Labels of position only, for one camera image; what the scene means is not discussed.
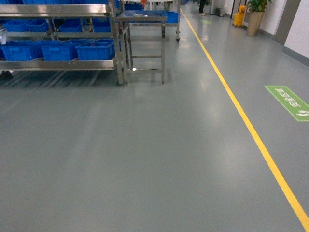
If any blue bin front right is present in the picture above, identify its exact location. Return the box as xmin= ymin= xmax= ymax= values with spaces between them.
xmin=75 ymin=42 xmax=115 ymax=61

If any blue bin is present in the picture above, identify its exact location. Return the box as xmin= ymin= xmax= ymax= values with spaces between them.
xmin=75 ymin=42 xmax=115 ymax=61
xmin=0 ymin=41 xmax=49 ymax=61
xmin=41 ymin=40 xmax=87 ymax=61

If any steel shelf rack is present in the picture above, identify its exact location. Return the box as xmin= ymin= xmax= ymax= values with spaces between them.
xmin=0 ymin=0 xmax=126 ymax=85

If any blue bin front middle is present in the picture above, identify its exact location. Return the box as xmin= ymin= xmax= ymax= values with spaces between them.
xmin=41 ymin=40 xmax=87 ymax=61

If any blue bin front left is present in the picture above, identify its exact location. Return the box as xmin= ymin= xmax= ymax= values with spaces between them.
xmin=0 ymin=41 xmax=49 ymax=61

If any small steel table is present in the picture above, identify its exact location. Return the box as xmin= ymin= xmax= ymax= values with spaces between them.
xmin=117 ymin=10 xmax=167 ymax=84

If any steel wheeled cart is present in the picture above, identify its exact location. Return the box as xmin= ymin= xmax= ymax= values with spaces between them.
xmin=144 ymin=0 xmax=181 ymax=43

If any person in black clothes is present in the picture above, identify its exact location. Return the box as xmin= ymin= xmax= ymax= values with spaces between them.
xmin=198 ymin=0 xmax=207 ymax=16

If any potted plant in tan planter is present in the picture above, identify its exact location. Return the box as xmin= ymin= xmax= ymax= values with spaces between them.
xmin=247 ymin=0 xmax=273 ymax=36

